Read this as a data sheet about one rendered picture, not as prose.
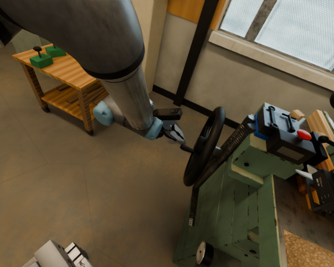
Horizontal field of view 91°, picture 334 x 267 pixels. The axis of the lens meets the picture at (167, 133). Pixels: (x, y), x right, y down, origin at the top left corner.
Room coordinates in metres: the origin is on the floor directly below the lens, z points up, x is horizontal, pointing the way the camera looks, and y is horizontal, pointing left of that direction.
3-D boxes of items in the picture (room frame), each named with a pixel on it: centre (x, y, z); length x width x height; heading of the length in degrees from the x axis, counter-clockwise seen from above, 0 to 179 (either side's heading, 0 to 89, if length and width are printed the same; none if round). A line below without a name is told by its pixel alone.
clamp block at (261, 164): (0.36, -0.28, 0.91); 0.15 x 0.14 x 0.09; 172
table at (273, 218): (0.35, -0.36, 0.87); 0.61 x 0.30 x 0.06; 172
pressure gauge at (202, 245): (0.11, -0.22, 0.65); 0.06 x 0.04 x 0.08; 172
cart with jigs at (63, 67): (1.16, 0.84, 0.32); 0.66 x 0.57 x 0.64; 170
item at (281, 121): (0.35, -0.27, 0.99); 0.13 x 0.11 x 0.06; 172
